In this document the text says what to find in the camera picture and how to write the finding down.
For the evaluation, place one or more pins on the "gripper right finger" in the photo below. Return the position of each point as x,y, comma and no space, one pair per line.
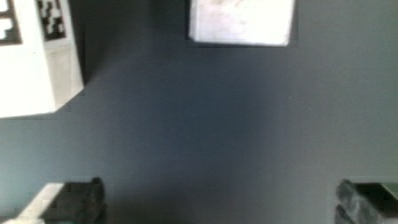
367,203

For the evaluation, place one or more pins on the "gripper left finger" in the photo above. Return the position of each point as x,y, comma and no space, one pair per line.
79,205

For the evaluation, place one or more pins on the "white leg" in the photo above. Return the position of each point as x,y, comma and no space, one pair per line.
42,79
246,22

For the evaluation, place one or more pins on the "white leg far left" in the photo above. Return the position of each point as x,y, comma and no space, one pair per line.
246,22

